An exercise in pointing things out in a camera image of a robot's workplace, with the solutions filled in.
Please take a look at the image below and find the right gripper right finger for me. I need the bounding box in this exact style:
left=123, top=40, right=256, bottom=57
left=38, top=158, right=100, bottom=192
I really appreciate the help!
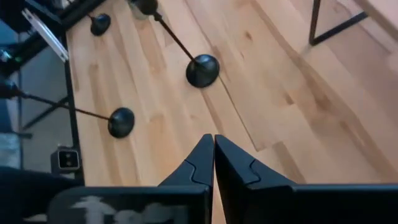
left=214, top=134, right=297, bottom=224

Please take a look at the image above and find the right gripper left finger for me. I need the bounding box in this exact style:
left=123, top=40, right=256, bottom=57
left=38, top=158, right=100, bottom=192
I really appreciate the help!
left=158, top=133, right=215, bottom=224

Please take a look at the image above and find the tall black candlestick holder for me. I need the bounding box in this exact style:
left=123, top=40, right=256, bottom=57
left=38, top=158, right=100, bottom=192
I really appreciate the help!
left=0, top=79, right=136, bottom=139

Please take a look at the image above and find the medium black candlestick holder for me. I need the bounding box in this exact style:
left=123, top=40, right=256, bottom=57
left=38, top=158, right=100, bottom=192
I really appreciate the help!
left=136, top=0, right=221, bottom=89

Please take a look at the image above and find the short black candlestick holder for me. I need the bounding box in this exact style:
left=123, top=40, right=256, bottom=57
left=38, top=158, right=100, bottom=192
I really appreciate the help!
left=86, top=12, right=112, bottom=37

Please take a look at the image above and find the white flat bar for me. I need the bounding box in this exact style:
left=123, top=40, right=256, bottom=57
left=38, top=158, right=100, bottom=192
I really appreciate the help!
left=21, top=8, right=70, bottom=63

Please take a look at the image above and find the small black camera box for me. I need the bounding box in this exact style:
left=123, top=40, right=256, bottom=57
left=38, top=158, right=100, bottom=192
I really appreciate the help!
left=50, top=146, right=81, bottom=174

